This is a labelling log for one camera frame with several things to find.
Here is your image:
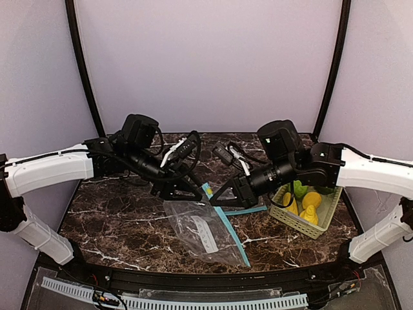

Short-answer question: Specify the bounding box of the clear zip bag blue zipper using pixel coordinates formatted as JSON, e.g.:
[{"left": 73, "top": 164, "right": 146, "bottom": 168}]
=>
[{"left": 163, "top": 183, "right": 250, "bottom": 267}]

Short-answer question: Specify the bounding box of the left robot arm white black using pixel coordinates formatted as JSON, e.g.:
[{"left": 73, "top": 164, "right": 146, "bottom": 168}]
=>
[{"left": 1, "top": 114, "right": 202, "bottom": 265}]

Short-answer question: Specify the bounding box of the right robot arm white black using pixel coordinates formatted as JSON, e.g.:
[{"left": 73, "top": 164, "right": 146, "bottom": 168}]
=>
[{"left": 210, "top": 120, "right": 412, "bottom": 264}]

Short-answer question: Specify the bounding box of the green toy fruit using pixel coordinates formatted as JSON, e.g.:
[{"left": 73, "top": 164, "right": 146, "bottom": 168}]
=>
[{"left": 294, "top": 180, "right": 308, "bottom": 200}]

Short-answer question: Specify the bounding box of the yellow toy lemon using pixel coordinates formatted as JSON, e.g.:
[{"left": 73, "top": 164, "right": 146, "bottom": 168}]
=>
[{"left": 302, "top": 192, "right": 322, "bottom": 209}]

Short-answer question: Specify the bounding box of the yellow toy pear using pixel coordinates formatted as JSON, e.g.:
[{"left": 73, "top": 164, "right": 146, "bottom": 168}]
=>
[{"left": 299, "top": 205, "right": 319, "bottom": 225}]

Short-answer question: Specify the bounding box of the pale green plastic basket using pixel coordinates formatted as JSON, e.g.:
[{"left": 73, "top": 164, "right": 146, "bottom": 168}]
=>
[{"left": 270, "top": 181, "right": 342, "bottom": 239}]

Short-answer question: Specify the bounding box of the black front table rail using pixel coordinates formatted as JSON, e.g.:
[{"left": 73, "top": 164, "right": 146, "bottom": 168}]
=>
[{"left": 48, "top": 262, "right": 357, "bottom": 292}]

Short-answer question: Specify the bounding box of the white slotted cable duct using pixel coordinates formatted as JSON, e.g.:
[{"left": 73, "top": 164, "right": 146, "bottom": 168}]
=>
[{"left": 41, "top": 277, "right": 308, "bottom": 310}]

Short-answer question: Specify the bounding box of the right black frame post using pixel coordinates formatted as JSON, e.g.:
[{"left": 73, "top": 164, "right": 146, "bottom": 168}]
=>
[{"left": 312, "top": 0, "right": 351, "bottom": 140}]

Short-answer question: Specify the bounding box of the black frame post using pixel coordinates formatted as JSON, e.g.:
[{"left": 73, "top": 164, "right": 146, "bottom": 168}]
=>
[
  {"left": 312, "top": 0, "right": 351, "bottom": 140},
  {"left": 65, "top": 0, "right": 106, "bottom": 138}
]

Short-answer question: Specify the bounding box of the left black frame post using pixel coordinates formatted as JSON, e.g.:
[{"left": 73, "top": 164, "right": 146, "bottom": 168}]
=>
[{"left": 65, "top": 0, "right": 106, "bottom": 138}]

